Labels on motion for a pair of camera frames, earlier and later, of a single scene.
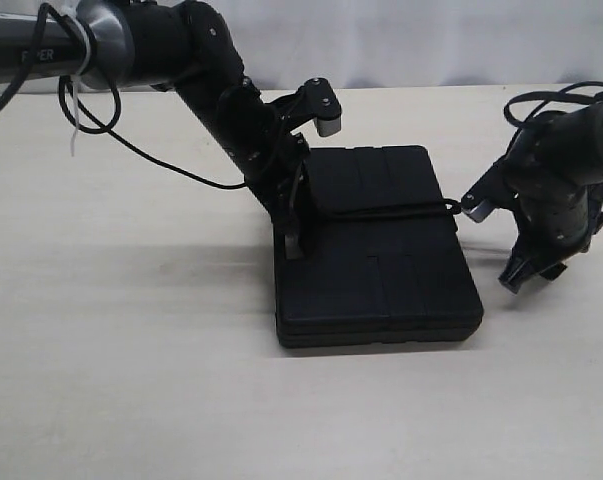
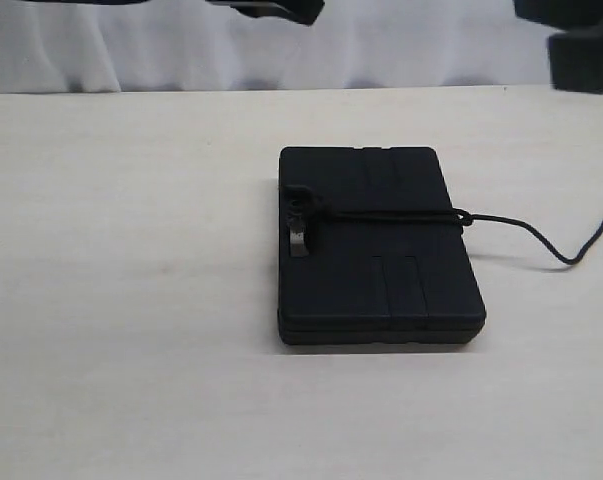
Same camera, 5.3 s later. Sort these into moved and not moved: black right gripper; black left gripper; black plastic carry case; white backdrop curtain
Moved: black left gripper; black right gripper
Not moved: white backdrop curtain; black plastic carry case
